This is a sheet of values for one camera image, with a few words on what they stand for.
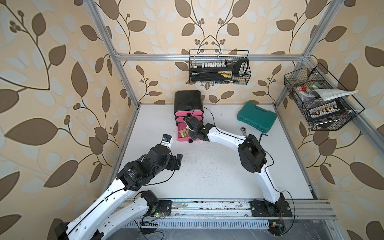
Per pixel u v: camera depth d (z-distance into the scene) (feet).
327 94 2.09
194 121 2.51
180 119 3.22
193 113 3.12
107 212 1.35
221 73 2.71
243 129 3.45
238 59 2.97
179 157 2.06
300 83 2.73
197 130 2.45
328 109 2.18
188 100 3.45
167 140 1.97
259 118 3.56
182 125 3.41
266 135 3.34
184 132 3.25
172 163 1.99
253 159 1.81
